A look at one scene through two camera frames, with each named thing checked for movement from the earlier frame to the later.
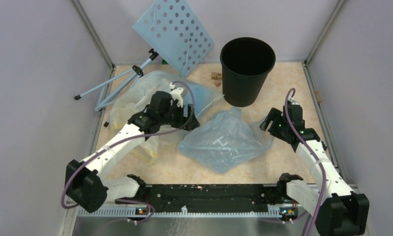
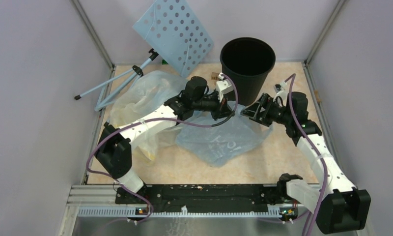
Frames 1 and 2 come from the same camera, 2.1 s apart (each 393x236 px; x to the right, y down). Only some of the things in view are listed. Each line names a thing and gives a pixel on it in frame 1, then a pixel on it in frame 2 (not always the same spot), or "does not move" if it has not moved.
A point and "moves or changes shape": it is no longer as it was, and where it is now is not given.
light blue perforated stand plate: [172, 29] does not move
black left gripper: [182, 119] -> [222, 109]
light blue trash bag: [222, 140] moves or changes shape
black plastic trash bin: [246, 63] does not move
